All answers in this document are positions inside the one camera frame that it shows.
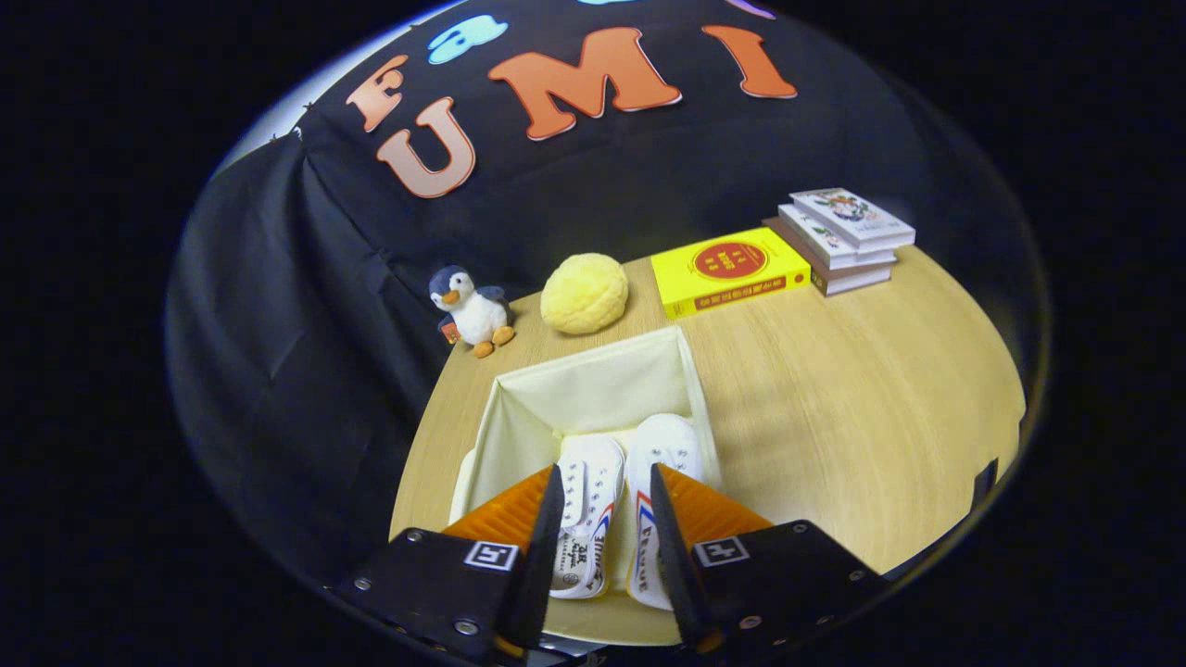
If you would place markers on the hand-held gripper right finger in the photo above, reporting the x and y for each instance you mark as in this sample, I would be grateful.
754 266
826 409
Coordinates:
681 565

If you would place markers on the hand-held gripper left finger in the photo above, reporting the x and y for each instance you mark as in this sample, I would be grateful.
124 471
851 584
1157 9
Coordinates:
537 556

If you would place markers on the white canvas shoe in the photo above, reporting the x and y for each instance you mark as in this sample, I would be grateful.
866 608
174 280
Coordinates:
593 482
667 440

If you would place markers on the beige fabric storage box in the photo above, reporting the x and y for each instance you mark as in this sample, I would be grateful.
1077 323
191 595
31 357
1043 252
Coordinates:
574 389

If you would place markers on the penguin plush toy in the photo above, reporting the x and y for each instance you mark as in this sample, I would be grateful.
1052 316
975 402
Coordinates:
474 315

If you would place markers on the yellow round plush ball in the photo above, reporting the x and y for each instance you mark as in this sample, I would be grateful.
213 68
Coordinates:
584 294

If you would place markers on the yellow book with red circle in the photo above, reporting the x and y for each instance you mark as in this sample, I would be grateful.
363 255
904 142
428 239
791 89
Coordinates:
727 264

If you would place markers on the brown cover book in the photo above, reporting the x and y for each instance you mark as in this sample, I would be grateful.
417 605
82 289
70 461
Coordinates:
857 281

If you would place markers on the white illustrated cover book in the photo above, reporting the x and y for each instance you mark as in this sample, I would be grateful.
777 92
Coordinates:
848 215

